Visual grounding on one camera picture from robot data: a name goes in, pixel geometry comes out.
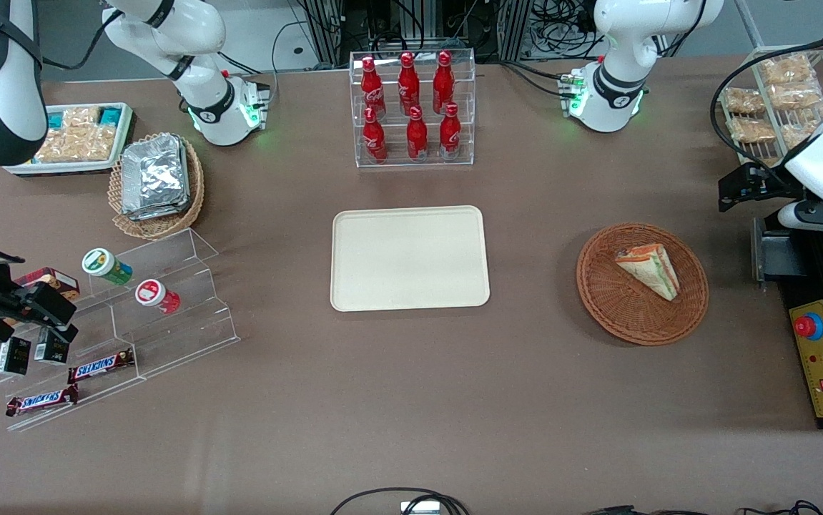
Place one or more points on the small black box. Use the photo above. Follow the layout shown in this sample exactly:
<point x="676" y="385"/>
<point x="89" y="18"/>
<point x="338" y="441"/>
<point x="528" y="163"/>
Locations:
<point x="50" y="349"/>
<point x="13" y="356"/>

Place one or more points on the grey metal block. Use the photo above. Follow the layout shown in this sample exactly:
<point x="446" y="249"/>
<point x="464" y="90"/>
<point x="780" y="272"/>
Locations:
<point x="776" y="254"/>

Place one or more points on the silver foil pack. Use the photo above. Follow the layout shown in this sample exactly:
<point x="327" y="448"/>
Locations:
<point x="168" y="212"/>
<point x="155" y="172"/>

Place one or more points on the beige rectangular tray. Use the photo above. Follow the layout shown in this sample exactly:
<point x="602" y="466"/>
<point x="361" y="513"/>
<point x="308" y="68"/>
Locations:
<point x="411" y="257"/>

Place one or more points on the oval tan wicker basket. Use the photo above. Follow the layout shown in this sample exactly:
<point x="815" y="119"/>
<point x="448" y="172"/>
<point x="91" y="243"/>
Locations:
<point x="193" y="193"/>

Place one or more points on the white connector block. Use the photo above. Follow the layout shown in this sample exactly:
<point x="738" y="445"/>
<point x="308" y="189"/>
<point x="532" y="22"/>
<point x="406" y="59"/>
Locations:
<point x="420" y="508"/>

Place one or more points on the black equipment rack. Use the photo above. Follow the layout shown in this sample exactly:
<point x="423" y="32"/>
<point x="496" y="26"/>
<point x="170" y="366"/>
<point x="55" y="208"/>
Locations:
<point x="411" y="25"/>

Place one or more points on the teal snack packet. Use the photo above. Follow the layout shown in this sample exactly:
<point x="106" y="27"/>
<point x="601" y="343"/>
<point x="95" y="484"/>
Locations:
<point x="56" y="119"/>
<point x="110" y="115"/>

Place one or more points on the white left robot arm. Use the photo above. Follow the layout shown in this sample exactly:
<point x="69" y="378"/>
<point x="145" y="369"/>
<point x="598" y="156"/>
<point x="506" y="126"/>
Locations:
<point x="618" y="79"/>

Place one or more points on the white plastic snack tray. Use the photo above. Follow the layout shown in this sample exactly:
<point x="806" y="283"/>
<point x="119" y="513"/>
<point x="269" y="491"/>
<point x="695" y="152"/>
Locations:
<point x="25" y="169"/>

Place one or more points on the red brown snack box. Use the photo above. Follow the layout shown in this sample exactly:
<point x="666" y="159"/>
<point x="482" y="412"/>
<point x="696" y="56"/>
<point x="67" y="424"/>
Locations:
<point x="53" y="279"/>

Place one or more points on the green cup with white lid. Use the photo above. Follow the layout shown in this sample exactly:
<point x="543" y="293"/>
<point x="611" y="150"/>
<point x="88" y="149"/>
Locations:
<point x="105" y="265"/>

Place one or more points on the red cup with white lid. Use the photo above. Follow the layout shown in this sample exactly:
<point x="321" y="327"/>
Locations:
<point x="156" y="295"/>

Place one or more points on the bagged bread pastry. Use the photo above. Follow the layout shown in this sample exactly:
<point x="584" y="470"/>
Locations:
<point x="796" y="95"/>
<point x="743" y="100"/>
<point x="751" y="130"/>
<point x="797" y="132"/>
<point x="786" y="69"/>

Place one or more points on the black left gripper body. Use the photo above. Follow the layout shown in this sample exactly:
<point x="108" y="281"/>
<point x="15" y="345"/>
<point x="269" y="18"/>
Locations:
<point x="770" y="181"/>

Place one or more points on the black control box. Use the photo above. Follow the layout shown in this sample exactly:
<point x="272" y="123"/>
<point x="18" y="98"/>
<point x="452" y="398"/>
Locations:
<point x="804" y="286"/>

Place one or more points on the clear acrylic stepped stand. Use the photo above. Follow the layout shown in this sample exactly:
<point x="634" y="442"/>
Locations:
<point x="182" y="336"/>

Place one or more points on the clear acrylic bottle rack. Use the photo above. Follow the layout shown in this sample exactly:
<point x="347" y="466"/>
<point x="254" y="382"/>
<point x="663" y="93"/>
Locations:
<point x="468" y="107"/>

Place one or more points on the clear bag of crackers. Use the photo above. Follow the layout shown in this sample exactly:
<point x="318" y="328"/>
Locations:
<point x="75" y="144"/>
<point x="81" y="116"/>

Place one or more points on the red emergency stop button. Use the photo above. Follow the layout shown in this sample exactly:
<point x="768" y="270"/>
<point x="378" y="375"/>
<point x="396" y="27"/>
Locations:
<point x="808" y="326"/>

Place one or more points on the brown snickers bar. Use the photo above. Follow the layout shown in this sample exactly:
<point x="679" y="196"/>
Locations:
<point x="41" y="400"/>
<point x="100" y="366"/>

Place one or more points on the triangle sandwich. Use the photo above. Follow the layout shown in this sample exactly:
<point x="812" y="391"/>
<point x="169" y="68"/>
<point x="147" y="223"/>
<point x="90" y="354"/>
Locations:
<point x="651" y="272"/>

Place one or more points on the round brown wicker basket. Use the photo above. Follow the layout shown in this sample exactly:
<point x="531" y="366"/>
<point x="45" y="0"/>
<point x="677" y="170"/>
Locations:
<point x="618" y="307"/>

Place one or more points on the red cola bottle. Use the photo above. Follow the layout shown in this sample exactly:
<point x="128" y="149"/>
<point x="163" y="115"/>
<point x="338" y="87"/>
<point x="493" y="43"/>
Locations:
<point x="408" y="84"/>
<point x="374" y="139"/>
<point x="372" y="89"/>
<point x="450" y="134"/>
<point x="417" y="137"/>
<point x="443" y="84"/>

